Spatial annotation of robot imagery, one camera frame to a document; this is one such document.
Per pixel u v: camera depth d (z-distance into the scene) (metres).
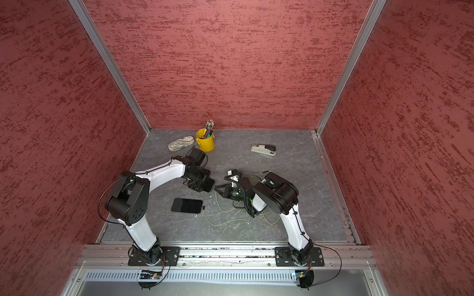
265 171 1.01
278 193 0.53
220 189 0.90
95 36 0.78
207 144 1.07
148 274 0.73
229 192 0.83
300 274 0.72
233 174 0.89
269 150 1.07
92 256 0.76
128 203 0.48
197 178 0.79
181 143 1.10
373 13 0.72
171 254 0.74
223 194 0.84
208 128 1.02
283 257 0.74
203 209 0.87
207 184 0.85
